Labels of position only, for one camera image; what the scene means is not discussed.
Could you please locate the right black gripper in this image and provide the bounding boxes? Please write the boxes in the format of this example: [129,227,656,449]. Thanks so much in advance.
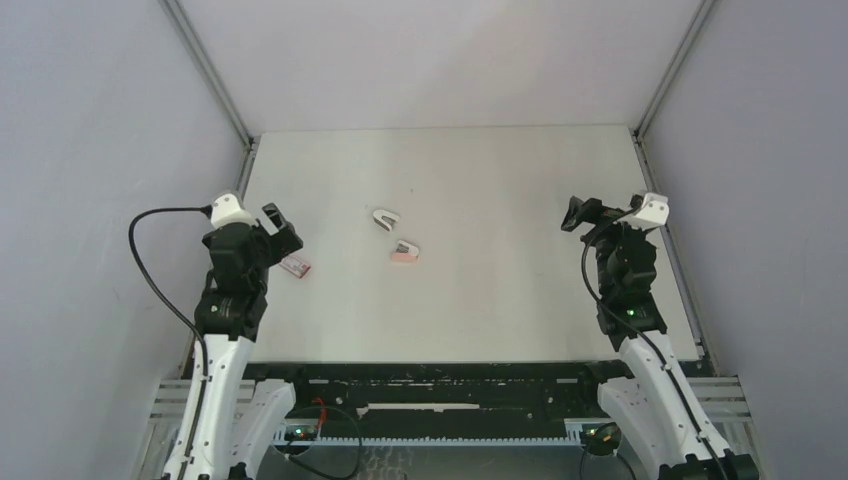
[561,197,648,297]

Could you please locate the red white staple box sleeve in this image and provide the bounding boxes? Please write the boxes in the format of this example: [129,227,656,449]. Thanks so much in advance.
[279,255,311,279]

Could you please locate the pink white stapler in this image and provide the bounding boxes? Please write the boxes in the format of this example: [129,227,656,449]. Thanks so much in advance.
[390,240,420,264]

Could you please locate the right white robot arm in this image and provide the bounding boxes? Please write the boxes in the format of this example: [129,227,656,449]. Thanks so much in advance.
[561,192,760,479]

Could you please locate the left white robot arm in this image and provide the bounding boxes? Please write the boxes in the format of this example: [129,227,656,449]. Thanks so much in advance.
[162,194,313,479]

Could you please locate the right black camera cable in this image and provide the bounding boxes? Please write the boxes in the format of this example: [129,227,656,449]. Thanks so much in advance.
[580,208,730,480]

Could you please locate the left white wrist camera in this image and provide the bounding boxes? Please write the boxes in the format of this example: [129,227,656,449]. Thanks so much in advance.
[209,190,257,229]

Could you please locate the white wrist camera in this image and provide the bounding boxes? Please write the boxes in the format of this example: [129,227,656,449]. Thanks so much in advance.
[624,192,670,230]
[209,190,257,229]

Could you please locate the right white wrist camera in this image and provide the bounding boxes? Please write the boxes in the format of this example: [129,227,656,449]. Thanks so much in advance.
[624,192,670,230]

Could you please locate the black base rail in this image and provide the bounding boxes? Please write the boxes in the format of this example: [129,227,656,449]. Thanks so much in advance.
[243,360,633,438]

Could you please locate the white slotted cable duct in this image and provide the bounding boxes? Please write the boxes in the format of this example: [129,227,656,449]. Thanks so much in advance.
[271,423,600,448]

